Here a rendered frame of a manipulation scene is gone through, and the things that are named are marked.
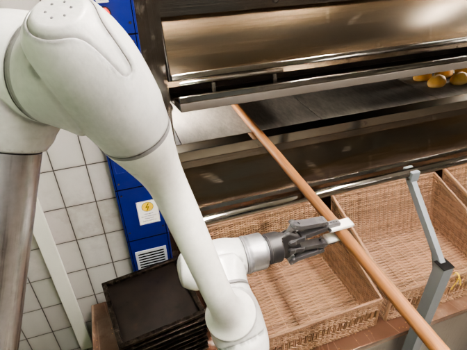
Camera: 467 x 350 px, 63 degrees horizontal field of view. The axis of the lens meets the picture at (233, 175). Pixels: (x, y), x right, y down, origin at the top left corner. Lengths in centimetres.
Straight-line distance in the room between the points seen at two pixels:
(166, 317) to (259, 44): 94
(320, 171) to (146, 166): 119
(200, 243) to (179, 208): 7
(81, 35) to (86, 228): 113
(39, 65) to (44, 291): 133
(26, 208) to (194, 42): 80
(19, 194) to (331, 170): 130
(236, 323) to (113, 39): 54
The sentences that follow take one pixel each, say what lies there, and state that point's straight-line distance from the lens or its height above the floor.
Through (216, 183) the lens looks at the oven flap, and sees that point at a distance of 147.
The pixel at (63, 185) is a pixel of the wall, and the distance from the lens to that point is 139.
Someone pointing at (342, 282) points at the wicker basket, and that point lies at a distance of 172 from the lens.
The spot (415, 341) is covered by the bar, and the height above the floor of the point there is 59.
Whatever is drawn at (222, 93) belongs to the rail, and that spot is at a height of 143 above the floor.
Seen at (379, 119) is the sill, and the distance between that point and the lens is 170.
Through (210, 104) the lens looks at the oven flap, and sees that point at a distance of 115.
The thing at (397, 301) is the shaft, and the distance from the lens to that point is 89.
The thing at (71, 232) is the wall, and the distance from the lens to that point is 150.
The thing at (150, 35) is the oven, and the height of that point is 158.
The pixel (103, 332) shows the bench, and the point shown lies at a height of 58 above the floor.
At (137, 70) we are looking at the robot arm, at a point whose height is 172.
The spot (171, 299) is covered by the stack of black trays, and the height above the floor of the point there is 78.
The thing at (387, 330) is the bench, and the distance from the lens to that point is 163.
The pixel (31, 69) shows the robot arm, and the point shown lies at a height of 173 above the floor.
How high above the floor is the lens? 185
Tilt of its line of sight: 33 degrees down
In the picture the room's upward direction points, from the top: 2 degrees counter-clockwise
